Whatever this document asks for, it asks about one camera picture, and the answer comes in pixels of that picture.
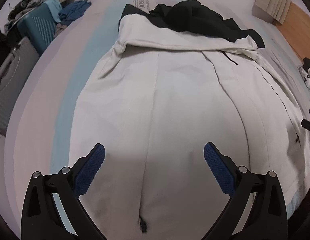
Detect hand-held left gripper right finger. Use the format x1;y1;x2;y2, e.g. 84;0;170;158
202;142;289;240

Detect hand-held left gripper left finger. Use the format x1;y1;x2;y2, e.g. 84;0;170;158
20;143;108;240

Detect white and black jacket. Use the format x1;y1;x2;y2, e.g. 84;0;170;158
67;0;310;240

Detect folded white printed clothes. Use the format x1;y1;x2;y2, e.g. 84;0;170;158
298;57;310;95

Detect crumpled blue clothes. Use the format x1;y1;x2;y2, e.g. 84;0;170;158
58;0;92;25

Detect pile of dark clothes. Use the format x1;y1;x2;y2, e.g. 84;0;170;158
5;0;45;30

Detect wooden headboard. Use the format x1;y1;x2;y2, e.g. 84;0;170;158
274;1;310;63

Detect bed with striped sheet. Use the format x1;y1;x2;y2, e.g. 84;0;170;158
3;0;310;240

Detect beige pleated curtain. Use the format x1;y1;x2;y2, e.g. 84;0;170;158
254;0;293;25

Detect grey hard suitcase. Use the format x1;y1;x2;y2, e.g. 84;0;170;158
0;36;40;137

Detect grey brown cloth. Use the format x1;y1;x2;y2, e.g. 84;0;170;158
54;21;69;37

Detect teal hard suitcase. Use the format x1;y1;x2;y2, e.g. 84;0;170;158
17;4;56;55

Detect light blue cloth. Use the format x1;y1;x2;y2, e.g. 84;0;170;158
43;0;63;23

